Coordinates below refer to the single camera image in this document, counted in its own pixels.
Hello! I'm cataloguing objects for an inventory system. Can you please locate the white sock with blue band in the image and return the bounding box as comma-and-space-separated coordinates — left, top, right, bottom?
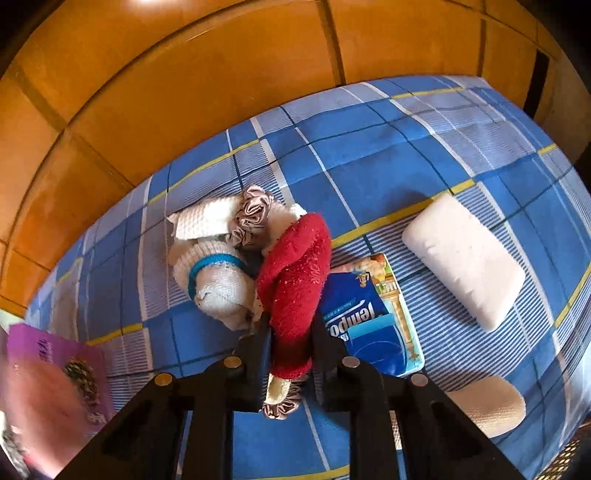
167, 235, 260, 331

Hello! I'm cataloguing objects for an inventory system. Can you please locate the purple box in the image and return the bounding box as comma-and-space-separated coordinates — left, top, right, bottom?
0, 323, 116, 468

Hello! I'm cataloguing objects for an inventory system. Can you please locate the white waffle cloth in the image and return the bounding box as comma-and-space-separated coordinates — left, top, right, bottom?
167, 196, 243, 241

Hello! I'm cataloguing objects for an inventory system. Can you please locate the red fluffy sock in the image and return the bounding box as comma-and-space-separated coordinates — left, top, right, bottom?
255, 211, 333, 403

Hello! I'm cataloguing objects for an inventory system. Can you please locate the white foam sponge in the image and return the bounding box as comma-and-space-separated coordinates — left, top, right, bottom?
401, 191, 527, 333

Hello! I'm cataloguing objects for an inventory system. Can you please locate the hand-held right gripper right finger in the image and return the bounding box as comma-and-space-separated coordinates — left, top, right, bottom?
309, 318, 527, 480

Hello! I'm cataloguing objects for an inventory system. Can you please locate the brown satin scrunchie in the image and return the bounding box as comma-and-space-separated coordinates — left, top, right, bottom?
225, 185, 278, 252
262, 385, 302, 421

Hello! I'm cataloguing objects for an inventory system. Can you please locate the blue tissue packet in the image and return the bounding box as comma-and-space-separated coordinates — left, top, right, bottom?
318, 253, 426, 378

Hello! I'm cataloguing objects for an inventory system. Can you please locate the pale pink towel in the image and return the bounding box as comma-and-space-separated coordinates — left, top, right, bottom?
445, 376, 527, 439

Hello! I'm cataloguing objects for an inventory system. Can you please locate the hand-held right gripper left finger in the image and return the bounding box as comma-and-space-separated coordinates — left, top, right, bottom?
54, 315, 273, 480

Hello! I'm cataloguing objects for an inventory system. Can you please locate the blue plaid bed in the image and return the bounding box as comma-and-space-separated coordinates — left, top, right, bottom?
25, 76, 591, 480

